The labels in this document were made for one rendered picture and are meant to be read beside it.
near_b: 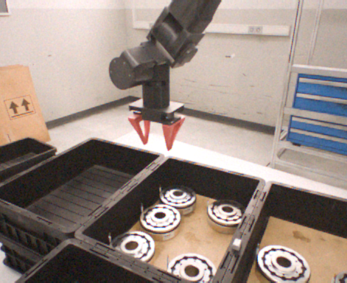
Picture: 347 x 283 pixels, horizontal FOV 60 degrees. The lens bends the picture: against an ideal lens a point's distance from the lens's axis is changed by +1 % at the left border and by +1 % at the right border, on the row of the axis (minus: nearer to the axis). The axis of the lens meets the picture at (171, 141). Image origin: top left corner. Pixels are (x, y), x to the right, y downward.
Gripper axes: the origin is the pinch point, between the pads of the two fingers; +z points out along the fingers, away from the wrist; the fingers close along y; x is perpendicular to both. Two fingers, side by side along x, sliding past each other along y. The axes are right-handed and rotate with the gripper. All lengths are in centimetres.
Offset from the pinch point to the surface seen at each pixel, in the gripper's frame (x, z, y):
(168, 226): -2.0, 20.3, 3.9
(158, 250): -6.9, 23.4, 4.1
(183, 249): -3.8, 23.4, 9.0
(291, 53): 193, 6, -3
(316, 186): 63, 37, 33
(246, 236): -3.7, 13.4, 22.6
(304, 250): 9.6, 23.5, 33.2
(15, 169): 27, 50, -105
